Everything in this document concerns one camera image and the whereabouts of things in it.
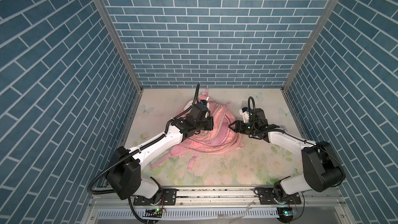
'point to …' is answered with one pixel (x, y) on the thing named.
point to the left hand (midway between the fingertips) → (215, 122)
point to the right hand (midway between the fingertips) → (231, 127)
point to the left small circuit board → (153, 213)
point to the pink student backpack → (223, 138)
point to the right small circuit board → (285, 213)
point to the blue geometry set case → (282, 126)
